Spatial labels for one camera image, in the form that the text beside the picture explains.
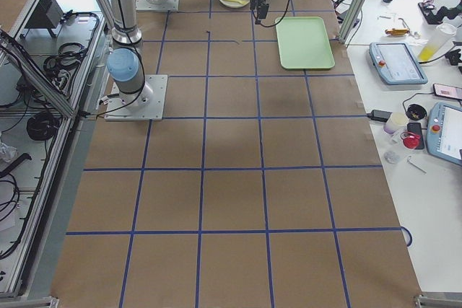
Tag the black power adapter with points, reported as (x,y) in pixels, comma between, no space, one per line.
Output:
(379,115)

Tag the near blue teach pendant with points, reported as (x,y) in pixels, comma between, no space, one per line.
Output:
(444,132)

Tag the far blue teach pendant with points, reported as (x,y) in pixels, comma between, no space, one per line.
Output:
(396,63)

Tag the red round lid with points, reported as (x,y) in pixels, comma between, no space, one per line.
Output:
(410,140)

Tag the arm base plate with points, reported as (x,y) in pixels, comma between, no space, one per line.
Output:
(157,5)
(148,106)

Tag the light green plastic tray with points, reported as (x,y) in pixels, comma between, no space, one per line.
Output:
(303,43)

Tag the gold metal tool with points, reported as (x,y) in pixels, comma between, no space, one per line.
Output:
(397,32)

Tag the yellow liquid plastic bottle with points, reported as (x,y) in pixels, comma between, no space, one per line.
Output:
(440,36)

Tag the smartphone with pink screen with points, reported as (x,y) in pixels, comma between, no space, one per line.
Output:
(446,91)

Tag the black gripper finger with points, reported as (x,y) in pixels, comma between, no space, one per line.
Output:
(257,19)
(264,7)

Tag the blue teach pendant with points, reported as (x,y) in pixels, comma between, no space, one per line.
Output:
(444,132)
(396,63)

